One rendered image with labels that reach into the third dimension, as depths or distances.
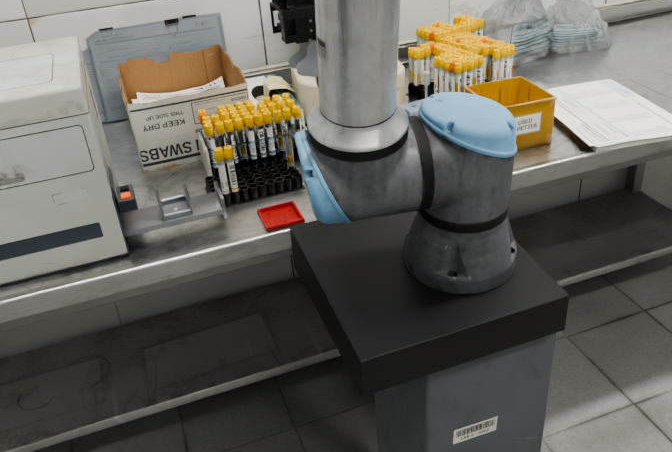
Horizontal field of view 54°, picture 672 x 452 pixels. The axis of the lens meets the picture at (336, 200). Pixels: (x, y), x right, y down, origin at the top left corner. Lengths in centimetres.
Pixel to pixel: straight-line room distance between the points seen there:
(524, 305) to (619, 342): 142
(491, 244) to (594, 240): 138
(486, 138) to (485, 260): 17
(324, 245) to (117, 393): 97
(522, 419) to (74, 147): 77
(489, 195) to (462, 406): 31
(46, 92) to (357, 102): 49
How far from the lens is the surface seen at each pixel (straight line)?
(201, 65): 162
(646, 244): 224
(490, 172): 79
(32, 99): 103
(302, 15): 108
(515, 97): 147
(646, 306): 244
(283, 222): 114
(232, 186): 121
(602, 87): 166
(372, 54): 67
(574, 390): 209
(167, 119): 136
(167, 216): 113
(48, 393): 188
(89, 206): 109
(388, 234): 97
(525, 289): 89
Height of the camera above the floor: 148
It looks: 31 degrees down
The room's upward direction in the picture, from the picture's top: 5 degrees counter-clockwise
